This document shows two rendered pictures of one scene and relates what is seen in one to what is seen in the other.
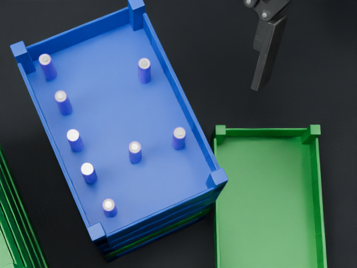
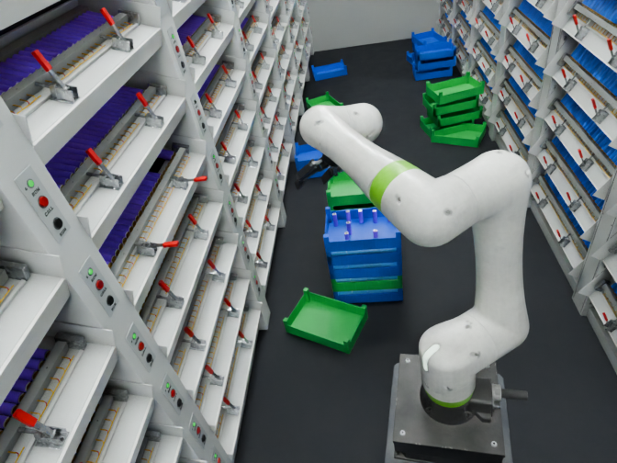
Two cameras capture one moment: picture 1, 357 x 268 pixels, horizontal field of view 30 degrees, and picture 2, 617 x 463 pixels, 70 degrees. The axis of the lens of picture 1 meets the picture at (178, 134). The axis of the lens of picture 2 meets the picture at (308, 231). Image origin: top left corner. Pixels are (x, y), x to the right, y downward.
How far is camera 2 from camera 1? 1.51 m
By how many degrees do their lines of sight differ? 62
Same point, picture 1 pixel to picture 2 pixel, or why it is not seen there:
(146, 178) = (341, 235)
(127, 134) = (358, 233)
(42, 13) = (450, 276)
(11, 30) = (445, 265)
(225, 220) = (330, 310)
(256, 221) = (324, 319)
